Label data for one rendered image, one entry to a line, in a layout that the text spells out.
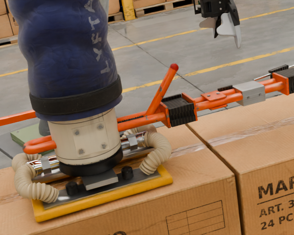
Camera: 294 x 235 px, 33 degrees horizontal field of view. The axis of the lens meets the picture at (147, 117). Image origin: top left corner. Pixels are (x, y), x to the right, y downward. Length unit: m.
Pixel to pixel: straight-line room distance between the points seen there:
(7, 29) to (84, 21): 7.31
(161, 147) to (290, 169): 0.33
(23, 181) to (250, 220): 0.58
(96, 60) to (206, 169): 0.40
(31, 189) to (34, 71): 0.27
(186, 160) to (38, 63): 0.47
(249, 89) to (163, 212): 0.41
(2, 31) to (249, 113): 7.07
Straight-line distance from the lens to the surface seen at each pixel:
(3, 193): 1.41
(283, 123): 1.51
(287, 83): 1.42
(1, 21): 8.39
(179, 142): 1.45
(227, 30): 1.27
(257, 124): 1.51
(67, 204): 1.20
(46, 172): 1.29
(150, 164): 1.23
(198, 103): 1.33
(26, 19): 1.14
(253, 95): 1.39
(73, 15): 1.11
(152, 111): 1.30
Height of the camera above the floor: 1.56
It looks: 22 degrees down
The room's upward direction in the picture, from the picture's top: 10 degrees counter-clockwise
